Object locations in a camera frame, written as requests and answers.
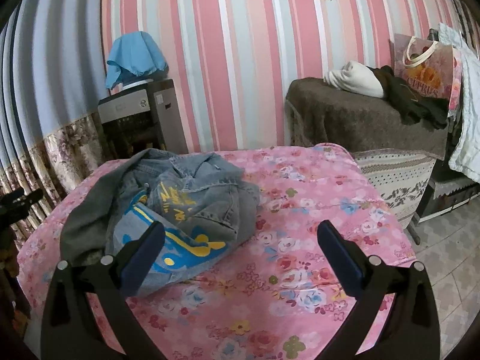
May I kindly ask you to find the white folded garment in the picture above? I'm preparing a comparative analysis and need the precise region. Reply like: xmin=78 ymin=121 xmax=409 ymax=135
xmin=323 ymin=60 xmax=385 ymax=98

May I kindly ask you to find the floral paper gift bag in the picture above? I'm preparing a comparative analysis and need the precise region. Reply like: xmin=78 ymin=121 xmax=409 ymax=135
xmin=394 ymin=33 xmax=462 ymax=116

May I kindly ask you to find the grey water dispenser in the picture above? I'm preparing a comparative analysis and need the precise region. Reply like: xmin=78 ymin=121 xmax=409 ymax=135
xmin=97 ymin=79 xmax=188 ymax=158

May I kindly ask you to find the blue cloth cover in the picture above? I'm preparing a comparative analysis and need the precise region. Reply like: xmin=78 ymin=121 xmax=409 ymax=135
xmin=105 ymin=31 xmax=168 ymax=89

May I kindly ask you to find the white patterned bed skirt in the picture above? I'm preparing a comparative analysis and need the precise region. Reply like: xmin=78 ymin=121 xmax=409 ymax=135
xmin=352 ymin=149 xmax=436 ymax=229

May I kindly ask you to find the white quilted blanket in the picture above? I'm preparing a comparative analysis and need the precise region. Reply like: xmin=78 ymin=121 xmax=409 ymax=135
xmin=439 ymin=23 xmax=479 ymax=183

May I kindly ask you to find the brown blanket covered furniture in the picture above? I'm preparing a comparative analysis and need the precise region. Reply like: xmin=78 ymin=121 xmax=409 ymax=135
xmin=285 ymin=77 xmax=448 ymax=159

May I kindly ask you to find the striped floral curtain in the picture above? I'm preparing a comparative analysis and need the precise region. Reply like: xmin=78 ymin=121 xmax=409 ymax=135
xmin=1 ymin=0 xmax=107 ymax=244

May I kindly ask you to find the pink floral bed sheet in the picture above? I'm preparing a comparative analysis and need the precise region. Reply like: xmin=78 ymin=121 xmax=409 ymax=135
xmin=18 ymin=144 xmax=415 ymax=359

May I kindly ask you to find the blue denim jacket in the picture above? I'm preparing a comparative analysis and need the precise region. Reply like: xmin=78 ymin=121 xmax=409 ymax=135
xmin=60 ymin=149 xmax=260 ymax=296

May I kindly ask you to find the dark brown garment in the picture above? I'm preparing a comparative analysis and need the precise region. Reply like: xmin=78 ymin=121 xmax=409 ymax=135
xmin=370 ymin=66 xmax=449 ymax=129

